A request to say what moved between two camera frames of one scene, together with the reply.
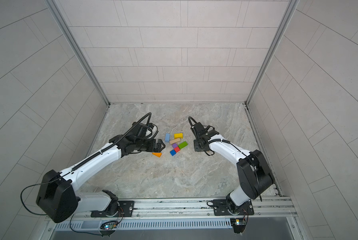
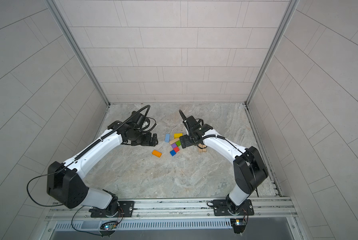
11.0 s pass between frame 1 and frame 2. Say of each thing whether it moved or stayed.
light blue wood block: stayed
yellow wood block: stayed
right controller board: stayed
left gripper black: moved
